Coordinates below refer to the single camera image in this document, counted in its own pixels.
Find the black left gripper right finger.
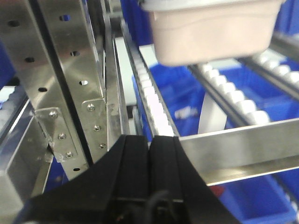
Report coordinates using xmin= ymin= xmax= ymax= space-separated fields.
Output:
xmin=149 ymin=136 xmax=239 ymax=224

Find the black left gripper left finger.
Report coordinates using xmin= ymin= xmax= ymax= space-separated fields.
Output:
xmin=11 ymin=134 xmax=150 ymax=224

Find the white plastic storage bin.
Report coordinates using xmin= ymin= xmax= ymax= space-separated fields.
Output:
xmin=148 ymin=6 xmax=281 ymax=66

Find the white bin lid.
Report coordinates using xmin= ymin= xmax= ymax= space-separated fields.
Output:
xmin=138 ymin=0 xmax=285 ymax=12

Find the blue bin with red bags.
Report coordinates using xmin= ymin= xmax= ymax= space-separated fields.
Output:
xmin=132 ymin=63 xmax=299 ymax=138

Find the perforated steel shelf upright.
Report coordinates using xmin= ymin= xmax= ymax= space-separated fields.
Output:
xmin=0 ymin=0 xmax=107 ymax=179

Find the white roller track left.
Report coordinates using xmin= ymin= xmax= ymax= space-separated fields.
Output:
xmin=130 ymin=42 xmax=180 ymax=138

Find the white roller track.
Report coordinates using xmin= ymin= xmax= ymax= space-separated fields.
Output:
xmin=187 ymin=63 xmax=271 ymax=127
xmin=130 ymin=42 xmax=180 ymax=138
xmin=237 ymin=55 xmax=299 ymax=100

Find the white paper strip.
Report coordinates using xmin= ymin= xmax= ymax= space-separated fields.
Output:
xmin=198 ymin=93 xmax=227 ymax=134

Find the white roller track middle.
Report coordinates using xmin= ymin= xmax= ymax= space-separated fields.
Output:
xmin=187 ymin=63 xmax=271 ymax=127

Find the white roller track right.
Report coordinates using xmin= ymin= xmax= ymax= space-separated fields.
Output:
xmin=237 ymin=55 xmax=299 ymax=100

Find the stainless shelf front rail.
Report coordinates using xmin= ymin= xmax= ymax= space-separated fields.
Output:
xmin=179 ymin=119 xmax=299 ymax=186

